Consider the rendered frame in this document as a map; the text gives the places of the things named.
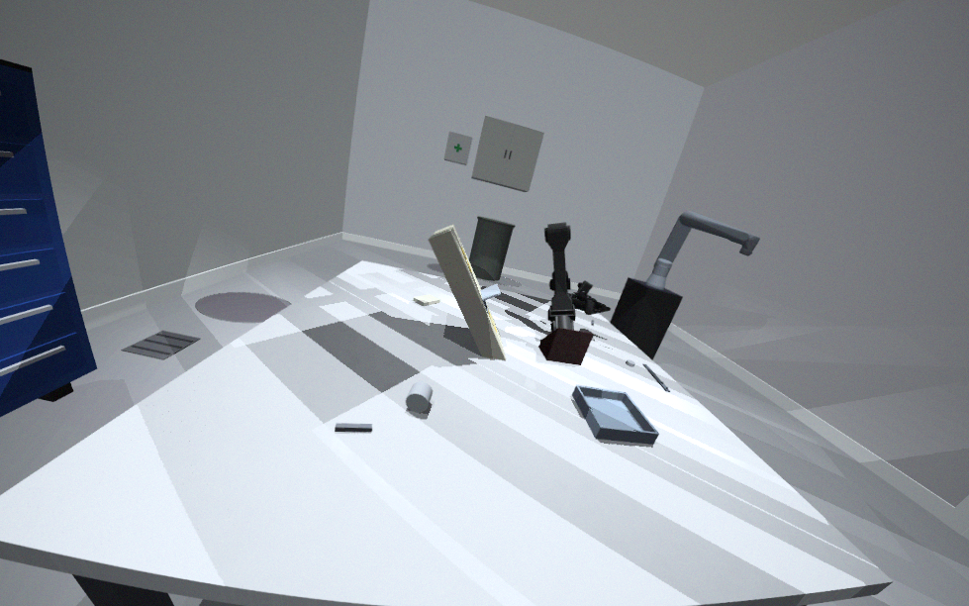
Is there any light blue square tray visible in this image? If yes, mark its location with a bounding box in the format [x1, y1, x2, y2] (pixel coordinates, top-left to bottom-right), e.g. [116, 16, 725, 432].
[572, 384, 660, 445]

